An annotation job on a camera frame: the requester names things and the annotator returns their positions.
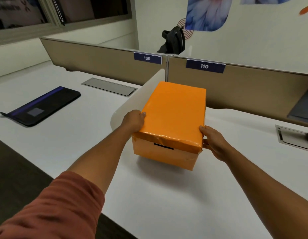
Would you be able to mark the person's right hand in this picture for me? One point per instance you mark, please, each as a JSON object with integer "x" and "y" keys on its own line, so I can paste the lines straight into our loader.
{"x": 216, "y": 144}

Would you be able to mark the black pouch with blue stripe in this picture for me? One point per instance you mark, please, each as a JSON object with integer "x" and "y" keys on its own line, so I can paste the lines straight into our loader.
{"x": 44, "y": 104}

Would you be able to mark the person's right forearm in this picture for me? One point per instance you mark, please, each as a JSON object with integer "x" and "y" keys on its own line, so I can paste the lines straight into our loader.
{"x": 268, "y": 194}

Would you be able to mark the person's left hand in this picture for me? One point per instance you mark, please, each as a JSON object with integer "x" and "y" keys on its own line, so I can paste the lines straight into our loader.
{"x": 132, "y": 120}

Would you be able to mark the beige desk partition panel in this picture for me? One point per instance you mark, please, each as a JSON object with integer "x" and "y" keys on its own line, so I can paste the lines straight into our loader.
{"x": 99, "y": 59}
{"x": 256, "y": 89}

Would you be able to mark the orange petal wall decal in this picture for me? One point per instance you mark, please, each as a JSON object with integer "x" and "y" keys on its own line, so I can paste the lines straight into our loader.
{"x": 307, "y": 9}

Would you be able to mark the blue number label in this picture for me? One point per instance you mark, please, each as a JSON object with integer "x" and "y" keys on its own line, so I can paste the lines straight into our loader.
{"x": 205, "y": 66}
{"x": 147, "y": 58}

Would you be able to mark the black computer monitor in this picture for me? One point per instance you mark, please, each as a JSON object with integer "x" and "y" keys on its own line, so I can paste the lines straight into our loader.
{"x": 303, "y": 109}

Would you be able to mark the person's left forearm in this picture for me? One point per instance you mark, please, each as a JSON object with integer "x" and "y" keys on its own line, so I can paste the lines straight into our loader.
{"x": 101, "y": 161}

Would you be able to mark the white side divider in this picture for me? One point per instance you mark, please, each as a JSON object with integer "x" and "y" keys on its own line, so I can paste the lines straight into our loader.
{"x": 187, "y": 51}
{"x": 139, "y": 97}

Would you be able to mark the black backpack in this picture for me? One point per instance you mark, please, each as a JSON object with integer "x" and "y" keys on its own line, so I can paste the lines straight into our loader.
{"x": 174, "y": 41}

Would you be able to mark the orange cardboard box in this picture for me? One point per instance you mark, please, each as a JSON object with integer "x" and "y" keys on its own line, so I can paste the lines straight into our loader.
{"x": 166, "y": 156}

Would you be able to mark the red spiral wall decal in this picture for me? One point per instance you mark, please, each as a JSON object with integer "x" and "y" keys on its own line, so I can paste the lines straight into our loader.
{"x": 188, "y": 33}

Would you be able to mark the orange cardboard lid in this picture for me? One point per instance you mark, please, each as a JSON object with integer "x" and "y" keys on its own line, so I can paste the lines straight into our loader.
{"x": 174, "y": 111}

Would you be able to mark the dark glass window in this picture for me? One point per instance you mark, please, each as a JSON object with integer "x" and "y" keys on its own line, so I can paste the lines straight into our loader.
{"x": 76, "y": 8}

